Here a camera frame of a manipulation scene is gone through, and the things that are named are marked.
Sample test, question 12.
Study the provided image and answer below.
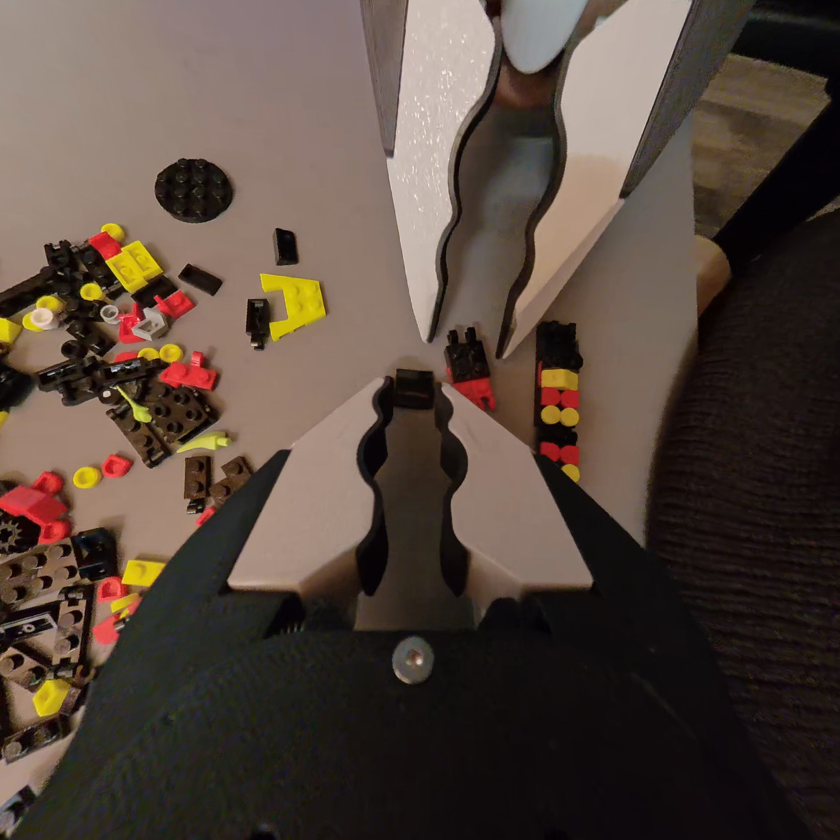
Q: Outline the black chair frame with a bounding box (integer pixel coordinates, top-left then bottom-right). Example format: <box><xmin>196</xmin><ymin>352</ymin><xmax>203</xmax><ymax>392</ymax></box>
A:
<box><xmin>712</xmin><ymin>0</ymin><xmax>840</xmax><ymax>273</ymax></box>

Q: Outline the person's right hand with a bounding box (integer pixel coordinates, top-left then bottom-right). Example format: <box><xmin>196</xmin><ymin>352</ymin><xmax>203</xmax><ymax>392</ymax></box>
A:
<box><xmin>497</xmin><ymin>62</ymin><xmax>560</xmax><ymax>111</ymax></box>

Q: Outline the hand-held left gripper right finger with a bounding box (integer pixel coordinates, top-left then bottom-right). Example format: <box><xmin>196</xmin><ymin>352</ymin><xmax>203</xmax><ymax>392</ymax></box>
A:
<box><xmin>433</xmin><ymin>382</ymin><xmax>595</xmax><ymax>599</ymax></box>

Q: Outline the black flat lego tile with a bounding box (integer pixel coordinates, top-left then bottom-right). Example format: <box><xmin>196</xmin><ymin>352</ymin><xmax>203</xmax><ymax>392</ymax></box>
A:
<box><xmin>177</xmin><ymin>263</ymin><xmax>224</xmax><ymax>296</ymax></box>

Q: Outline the person's dark knit clothing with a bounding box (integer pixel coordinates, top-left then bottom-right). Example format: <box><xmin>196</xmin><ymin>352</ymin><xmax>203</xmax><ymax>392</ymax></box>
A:
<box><xmin>646</xmin><ymin>210</ymin><xmax>840</xmax><ymax>840</ymax></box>

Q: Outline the yellow lego wedge plate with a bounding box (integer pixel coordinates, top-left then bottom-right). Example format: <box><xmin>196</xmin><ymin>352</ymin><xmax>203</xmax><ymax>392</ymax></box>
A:
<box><xmin>259</xmin><ymin>272</ymin><xmax>328</xmax><ymax>342</ymax></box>

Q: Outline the small black lego brick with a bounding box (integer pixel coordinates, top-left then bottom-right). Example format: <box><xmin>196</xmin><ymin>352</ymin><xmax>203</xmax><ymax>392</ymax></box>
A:
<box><xmin>394</xmin><ymin>369</ymin><xmax>437</xmax><ymax>411</ymax></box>

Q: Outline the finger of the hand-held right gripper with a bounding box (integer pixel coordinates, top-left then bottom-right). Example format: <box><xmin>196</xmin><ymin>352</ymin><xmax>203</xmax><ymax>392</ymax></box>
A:
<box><xmin>495</xmin><ymin>0</ymin><xmax>691</xmax><ymax>361</ymax></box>
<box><xmin>386</xmin><ymin>0</ymin><xmax>505</xmax><ymax>345</ymax></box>

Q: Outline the black round lego plate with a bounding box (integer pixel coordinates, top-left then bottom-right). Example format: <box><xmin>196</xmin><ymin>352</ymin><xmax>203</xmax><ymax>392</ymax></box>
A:
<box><xmin>154</xmin><ymin>157</ymin><xmax>235</xmax><ymax>224</ymax></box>

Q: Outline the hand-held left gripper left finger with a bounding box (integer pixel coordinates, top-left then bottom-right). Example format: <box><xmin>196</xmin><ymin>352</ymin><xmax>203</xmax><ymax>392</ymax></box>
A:
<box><xmin>226</xmin><ymin>376</ymin><xmax>396</xmax><ymax>598</ymax></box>

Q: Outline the pile of loose lego pieces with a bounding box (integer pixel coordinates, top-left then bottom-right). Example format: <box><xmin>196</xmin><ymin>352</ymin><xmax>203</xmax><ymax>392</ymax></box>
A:
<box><xmin>0</xmin><ymin>222</ymin><xmax>256</xmax><ymax>834</ymax></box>

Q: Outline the small black red lego assembly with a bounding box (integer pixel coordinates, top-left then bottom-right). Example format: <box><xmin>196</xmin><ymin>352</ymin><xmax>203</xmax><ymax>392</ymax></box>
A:
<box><xmin>445</xmin><ymin>326</ymin><xmax>497</xmax><ymax>412</ymax></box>

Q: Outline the long black red yellow lego assembly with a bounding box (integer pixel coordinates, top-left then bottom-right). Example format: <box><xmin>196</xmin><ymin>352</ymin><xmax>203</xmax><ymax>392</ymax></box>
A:
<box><xmin>533</xmin><ymin>320</ymin><xmax>585</xmax><ymax>484</ymax></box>

